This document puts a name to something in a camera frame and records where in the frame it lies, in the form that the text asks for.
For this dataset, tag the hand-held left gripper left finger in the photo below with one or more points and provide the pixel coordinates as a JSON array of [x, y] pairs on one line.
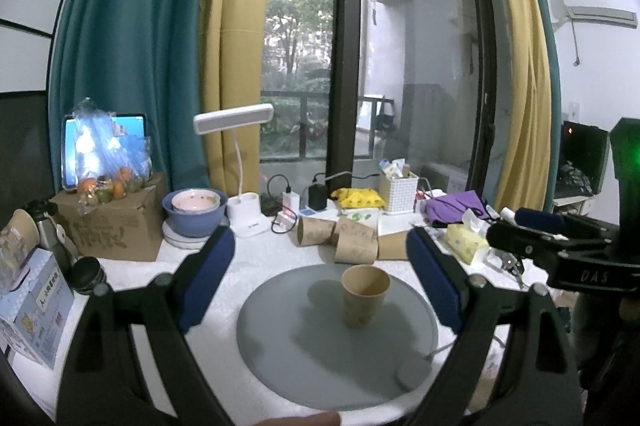
[[207, 273]]

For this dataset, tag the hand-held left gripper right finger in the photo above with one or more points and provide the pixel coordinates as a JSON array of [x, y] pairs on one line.
[[435, 278]]

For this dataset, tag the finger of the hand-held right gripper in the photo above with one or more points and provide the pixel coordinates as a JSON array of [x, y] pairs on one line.
[[542, 217], [520, 242]]

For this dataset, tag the brown paper cup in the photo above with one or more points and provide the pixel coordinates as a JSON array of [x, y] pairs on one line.
[[356, 250], [395, 246], [364, 296], [316, 231], [356, 228]]

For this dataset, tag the beige cup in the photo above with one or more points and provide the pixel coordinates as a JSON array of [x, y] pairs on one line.
[[22, 228]]

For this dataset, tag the person's left hand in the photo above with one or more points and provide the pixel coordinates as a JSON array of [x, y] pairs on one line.
[[300, 420]]

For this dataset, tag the bunch of keys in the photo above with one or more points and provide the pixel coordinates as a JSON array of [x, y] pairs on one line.
[[510, 265]]

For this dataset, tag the yellow tissue pack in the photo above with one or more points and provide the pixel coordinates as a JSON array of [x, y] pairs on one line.
[[465, 243]]

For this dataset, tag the white round plate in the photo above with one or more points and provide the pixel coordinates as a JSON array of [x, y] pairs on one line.
[[175, 240]]

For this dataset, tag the blue bowl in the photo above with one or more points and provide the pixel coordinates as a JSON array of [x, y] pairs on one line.
[[192, 222]]

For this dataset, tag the black monitor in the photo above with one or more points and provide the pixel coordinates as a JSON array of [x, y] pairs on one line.
[[585, 146]]

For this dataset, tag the white desk lamp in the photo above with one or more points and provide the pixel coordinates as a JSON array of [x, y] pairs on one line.
[[245, 216]]

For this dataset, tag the pink bowl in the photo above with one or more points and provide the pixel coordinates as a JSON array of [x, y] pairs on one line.
[[196, 201]]

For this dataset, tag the purple cloth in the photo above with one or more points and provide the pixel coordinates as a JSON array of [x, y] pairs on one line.
[[455, 207]]

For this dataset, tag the white plastic basket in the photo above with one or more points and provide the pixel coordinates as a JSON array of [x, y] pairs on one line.
[[398, 193]]

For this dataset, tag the pink white small box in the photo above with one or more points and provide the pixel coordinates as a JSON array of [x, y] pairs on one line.
[[287, 220]]

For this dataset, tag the white box appliance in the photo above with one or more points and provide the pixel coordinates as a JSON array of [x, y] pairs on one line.
[[445, 178]]

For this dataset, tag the cardboard box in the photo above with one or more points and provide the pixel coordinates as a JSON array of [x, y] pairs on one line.
[[117, 228]]

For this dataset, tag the white power adapter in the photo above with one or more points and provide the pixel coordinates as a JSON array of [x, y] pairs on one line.
[[291, 201]]

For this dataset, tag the yellow cloth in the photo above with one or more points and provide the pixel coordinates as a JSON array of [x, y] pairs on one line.
[[359, 197]]

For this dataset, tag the black round lid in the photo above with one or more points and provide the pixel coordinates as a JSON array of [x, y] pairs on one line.
[[89, 275]]

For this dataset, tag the grey round mat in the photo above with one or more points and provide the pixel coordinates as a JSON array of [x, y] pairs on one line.
[[310, 346]]

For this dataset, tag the black charger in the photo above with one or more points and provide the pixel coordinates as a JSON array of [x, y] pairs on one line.
[[317, 197]]

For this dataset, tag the yellow curtain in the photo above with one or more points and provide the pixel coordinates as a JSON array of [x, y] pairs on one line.
[[520, 81], [240, 31]]

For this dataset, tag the dark cloth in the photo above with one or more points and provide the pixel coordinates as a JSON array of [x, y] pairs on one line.
[[607, 351]]

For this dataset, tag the plastic bag of fruit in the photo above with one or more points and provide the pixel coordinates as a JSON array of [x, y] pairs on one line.
[[107, 156]]

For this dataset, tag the silver thermos bottle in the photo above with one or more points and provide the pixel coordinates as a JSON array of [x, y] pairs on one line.
[[47, 236]]

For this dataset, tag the blue printed carton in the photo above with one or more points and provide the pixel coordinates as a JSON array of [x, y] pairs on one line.
[[35, 311]]

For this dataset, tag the white air conditioner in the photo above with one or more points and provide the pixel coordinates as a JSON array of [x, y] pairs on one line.
[[595, 11]]

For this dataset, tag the tablet screen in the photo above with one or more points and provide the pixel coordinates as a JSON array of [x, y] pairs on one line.
[[70, 156]]

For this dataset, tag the balcony railing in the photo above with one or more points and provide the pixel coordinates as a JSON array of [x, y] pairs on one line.
[[310, 116]]

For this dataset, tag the black window frame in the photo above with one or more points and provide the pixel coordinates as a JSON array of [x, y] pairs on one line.
[[345, 41]]

